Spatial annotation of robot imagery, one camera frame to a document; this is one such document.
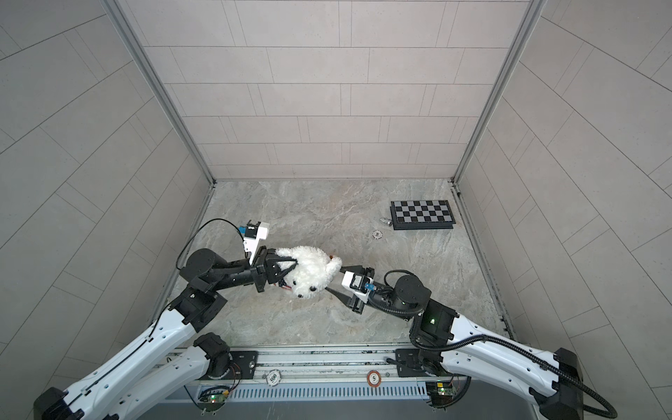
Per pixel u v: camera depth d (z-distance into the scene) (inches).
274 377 27.3
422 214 40.1
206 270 19.0
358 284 19.0
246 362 28.0
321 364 28.6
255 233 20.9
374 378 27.3
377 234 38.9
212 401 25.7
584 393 16.1
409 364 27.9
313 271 21.1
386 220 40.0
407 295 19.0
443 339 19.6
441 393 26.8
